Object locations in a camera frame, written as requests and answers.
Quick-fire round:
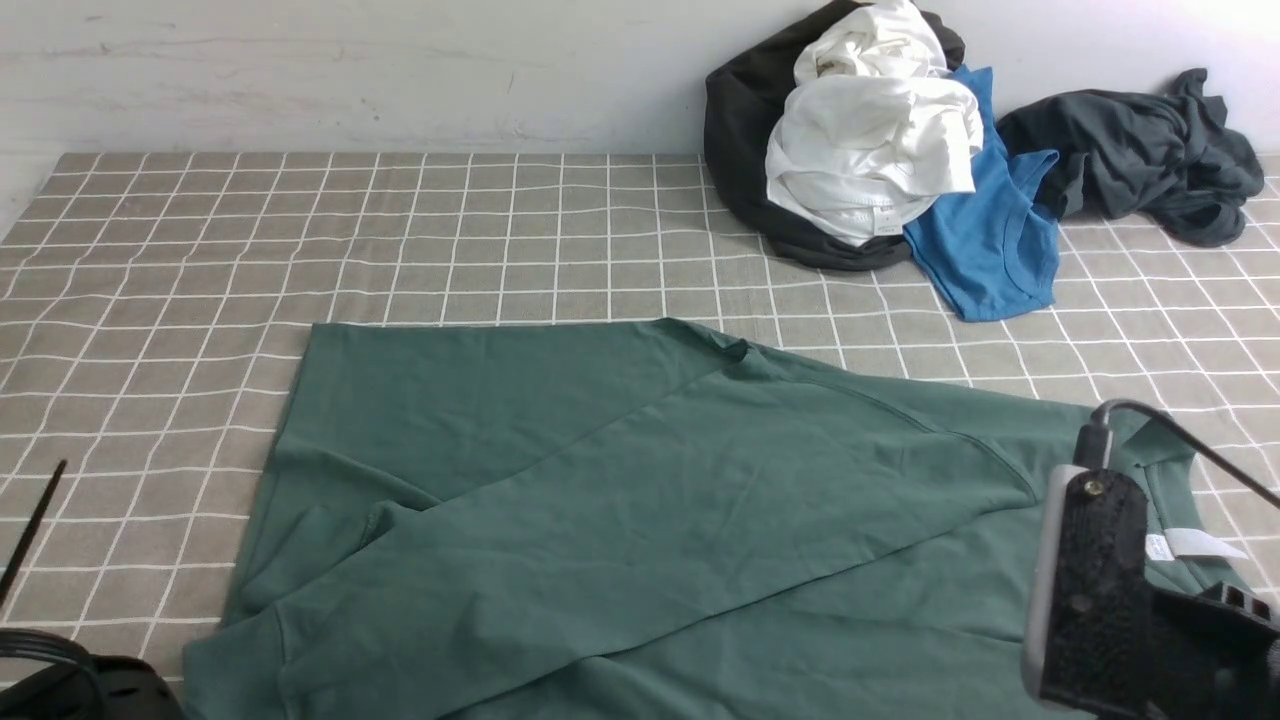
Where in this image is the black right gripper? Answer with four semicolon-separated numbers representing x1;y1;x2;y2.
1146;582;1279;719

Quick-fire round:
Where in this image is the green long sleeve shirt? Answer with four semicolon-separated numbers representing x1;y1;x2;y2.
180;318;1251;720

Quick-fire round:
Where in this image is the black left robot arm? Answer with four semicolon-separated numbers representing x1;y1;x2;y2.
1;629;186;719

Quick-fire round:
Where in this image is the blue shirt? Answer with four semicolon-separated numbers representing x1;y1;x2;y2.
905;67;1060;323

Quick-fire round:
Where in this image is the dark grey crumpled shirt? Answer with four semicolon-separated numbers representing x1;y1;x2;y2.
996;68;1265;249

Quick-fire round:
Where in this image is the white crumpled shirt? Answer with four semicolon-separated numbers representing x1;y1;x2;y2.
764;1;984;246

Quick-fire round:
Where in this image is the black garment under white shirt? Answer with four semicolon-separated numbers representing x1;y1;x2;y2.
703;1;965;272

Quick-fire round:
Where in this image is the grey checkered tablecloth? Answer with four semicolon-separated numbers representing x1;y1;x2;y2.
3;152;1277;719

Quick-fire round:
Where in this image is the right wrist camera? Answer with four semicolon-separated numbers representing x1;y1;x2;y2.
1021;465;1152;719

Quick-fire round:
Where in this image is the black right camera cable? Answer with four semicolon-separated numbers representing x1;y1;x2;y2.
1075;398;1280;509

